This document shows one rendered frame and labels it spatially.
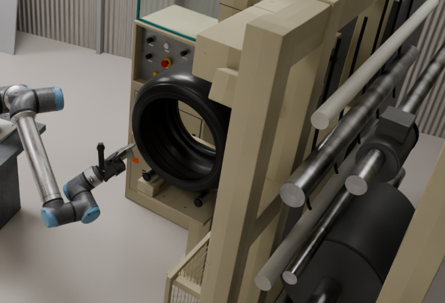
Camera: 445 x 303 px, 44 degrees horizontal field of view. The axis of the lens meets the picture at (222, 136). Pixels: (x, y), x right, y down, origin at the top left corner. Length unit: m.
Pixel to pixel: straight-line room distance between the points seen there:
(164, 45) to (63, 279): 1.42
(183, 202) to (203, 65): 0.95
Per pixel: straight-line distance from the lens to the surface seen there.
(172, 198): 2.60
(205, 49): 1.77
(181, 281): 2.00
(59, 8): 5.81
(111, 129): 4.50
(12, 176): 3.56
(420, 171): 4.82
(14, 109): 2.65
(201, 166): 2.64
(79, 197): 2.51
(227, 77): 1.64
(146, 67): 3.29
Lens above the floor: 2.47
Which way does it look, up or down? 33 degrees down
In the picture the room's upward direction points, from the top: 9 degrees clockwise
